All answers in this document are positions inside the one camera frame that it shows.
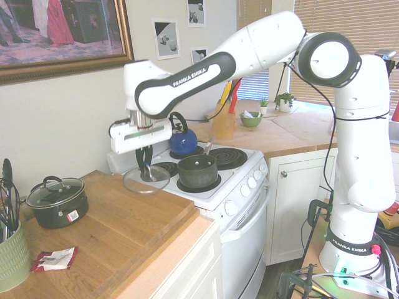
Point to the large white stove knob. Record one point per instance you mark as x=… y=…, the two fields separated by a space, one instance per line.
x=230 y=208

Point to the black kitchen tongs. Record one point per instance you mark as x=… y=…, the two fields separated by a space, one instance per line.
x=7 y=169

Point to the silver cabinet knob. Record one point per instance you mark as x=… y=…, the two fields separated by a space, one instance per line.
x=284 y=174

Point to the gold framed painting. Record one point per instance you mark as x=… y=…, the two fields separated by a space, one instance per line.
x=62 y=31

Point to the large wooden butcher block board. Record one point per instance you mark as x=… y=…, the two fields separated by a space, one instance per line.
x=109 y=243

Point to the large grey paper print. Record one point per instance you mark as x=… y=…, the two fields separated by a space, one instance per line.
x=166 y=39

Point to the black bar clamp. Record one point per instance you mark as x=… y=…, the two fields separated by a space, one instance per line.
x=285 y=283

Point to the green C-clamp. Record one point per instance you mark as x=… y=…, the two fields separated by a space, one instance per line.
x=311 y=208

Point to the small white stove knob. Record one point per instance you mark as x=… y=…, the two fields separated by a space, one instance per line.
x=252 y=182
x=245 y=190
x=258 y=175
x=263 y=168

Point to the red emergency stop button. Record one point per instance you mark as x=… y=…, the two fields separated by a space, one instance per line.
x=393 y=209

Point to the white cabinet with door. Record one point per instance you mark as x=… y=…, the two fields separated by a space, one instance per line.
x=299 y=218

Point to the wide wooden window blind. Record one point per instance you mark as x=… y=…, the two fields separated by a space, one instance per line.
x=358 y=18

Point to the white electric stove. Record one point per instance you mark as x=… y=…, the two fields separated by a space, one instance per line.
x=249 y=243

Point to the tiny plant in white pot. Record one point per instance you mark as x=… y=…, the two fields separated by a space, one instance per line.
x=264 y=109

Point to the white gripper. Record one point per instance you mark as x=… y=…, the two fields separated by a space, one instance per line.
x=140 y=138

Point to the green ribbed utensil holder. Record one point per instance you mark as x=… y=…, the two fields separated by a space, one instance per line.
x=12 y=258

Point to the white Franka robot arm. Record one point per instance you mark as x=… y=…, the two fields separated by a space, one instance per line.
x=265 y=43

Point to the red and white packet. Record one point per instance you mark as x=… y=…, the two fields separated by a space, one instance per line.
x=53 y=260

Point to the green bowl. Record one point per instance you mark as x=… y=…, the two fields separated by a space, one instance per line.
x=251 y=122

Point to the bushy plant in white pot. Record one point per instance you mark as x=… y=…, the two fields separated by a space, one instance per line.
x=285 y=106

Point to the black stockpot with price sticker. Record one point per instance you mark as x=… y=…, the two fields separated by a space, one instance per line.
x=53 y=218

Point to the orange cone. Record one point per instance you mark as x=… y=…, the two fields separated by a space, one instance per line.
x=396 y=113

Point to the white cabinet without knob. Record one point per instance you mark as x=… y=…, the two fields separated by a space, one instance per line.
x=193 y=274

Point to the wooden knife block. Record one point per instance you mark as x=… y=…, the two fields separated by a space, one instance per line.
x=223 y=124

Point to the narrow wooden window blind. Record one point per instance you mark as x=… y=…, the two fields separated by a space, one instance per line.
x=252 y=12

